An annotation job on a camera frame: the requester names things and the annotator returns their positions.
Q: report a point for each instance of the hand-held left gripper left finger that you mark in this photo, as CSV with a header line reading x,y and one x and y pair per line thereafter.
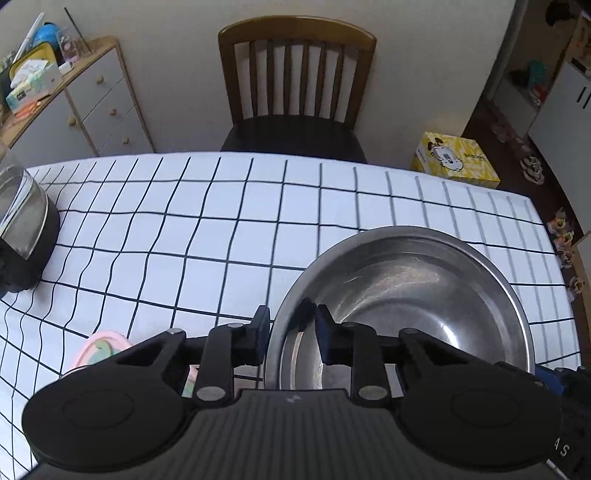
x,y
261,334

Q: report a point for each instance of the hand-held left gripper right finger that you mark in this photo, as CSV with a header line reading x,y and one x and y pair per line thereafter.
x,y
325,339

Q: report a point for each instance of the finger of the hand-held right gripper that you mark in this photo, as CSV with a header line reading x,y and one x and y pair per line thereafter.
x,y
545,379

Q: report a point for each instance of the stainless steel bowl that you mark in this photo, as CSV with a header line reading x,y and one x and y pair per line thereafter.
x,y
415,286

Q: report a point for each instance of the pink shaped plate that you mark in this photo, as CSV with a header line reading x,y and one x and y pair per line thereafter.
x,y
99,344

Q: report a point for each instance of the white checked tablecloth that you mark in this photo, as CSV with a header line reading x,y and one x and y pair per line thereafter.
x,y
184,221

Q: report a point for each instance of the colourful toy shoes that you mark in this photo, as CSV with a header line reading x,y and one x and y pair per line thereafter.
x,y
561,226

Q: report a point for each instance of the pair of sneakers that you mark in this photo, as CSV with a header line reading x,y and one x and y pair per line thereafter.
x,y
532,170

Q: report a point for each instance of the yellow cardboard box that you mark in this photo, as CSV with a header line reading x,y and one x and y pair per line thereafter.
x,y
455,159

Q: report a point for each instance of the glass electric kettle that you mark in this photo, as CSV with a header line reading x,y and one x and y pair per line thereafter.
x,y
23,221

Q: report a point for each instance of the white lower cabinet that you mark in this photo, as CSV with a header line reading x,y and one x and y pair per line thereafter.
x,y
558,110

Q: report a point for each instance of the wooden side cabinet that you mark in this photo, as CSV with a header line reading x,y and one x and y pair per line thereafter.
x,y
101,101

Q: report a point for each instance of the tissue box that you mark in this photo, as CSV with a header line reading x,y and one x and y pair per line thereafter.
x,y
32,87

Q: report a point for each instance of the thin black stick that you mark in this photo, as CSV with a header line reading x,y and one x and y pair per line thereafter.
x,y
76,27

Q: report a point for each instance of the blue container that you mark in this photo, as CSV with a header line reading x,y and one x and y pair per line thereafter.
x,y
48,34

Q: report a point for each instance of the white tube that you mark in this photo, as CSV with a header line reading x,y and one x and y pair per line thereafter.
x,y
28,37

